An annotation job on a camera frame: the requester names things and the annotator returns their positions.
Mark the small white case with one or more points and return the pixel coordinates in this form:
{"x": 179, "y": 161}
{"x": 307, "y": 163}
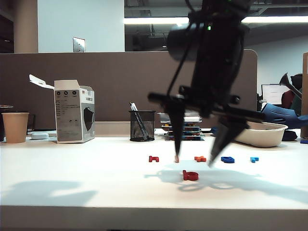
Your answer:
{"x": 39, "y": 136}

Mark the beige oval paper bowl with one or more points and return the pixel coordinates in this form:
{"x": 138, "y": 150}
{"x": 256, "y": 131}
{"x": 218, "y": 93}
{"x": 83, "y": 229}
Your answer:
{"x": 264, "y": 137}

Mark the wooden post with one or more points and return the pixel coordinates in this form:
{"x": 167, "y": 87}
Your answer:
{"x": 305, "y": 96}

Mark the ceiling light strip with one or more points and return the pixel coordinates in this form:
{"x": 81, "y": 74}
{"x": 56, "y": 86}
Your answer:
{"x": 149, "y": 20}

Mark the brown paper cup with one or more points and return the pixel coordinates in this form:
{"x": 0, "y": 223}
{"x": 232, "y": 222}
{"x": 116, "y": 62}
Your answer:
{"x": 15, "y": 128}

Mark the orange letter i magnet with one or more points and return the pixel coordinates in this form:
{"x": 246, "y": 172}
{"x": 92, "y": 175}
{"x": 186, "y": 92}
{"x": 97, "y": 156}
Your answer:
{"x": 177, "y": 159}

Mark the black mesh pen holder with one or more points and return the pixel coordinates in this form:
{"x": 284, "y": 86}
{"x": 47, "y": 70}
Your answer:
{"x": 144, "y": 130}

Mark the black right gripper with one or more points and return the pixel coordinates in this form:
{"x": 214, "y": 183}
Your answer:
{"x": 214, "y": 93}

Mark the dark blue letter g magnet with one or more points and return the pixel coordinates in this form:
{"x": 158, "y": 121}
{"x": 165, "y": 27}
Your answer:
{"x": 225, "y": 159}

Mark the brown desk partition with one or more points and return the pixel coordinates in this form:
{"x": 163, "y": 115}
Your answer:
{"x": 108, "y": 84}

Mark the light blue letter r magnet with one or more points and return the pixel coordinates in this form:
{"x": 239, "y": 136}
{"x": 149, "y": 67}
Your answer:
{"x": 253, "y": 159}

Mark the computer monitor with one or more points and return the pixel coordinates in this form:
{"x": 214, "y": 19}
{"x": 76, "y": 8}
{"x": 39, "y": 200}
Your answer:
{"x": 272, "y": 95}

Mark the clear ballpoint pen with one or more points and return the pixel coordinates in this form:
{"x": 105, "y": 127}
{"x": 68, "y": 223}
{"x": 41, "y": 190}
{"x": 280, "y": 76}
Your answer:
{"x": 133, "y": 107}

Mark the red letter b magnet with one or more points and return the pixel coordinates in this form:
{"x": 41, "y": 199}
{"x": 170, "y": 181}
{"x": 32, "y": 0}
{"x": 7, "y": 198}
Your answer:
{"x": 186, "y": 176}

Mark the grey funnel-shaped lamp head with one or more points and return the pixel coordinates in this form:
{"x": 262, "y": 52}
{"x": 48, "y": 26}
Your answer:
{"x": 285, "y": 80}

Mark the white grey face mask box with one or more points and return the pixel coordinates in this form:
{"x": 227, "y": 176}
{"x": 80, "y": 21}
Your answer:
{"x": 69, "y": 115}

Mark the seated person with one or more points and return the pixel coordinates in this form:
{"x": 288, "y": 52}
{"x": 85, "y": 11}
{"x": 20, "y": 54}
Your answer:
{"x": 287, "y": 101}

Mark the orange letter x magnet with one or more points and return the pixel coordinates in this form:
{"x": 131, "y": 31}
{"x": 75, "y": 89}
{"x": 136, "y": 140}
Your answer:
{"x": 200, "y": 159}

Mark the red letter n magnet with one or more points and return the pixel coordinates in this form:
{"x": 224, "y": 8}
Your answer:
{"x": 151, "y": 159}

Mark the silver wall plate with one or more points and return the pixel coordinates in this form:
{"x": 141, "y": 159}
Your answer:
{"x": 79, "y": 45}

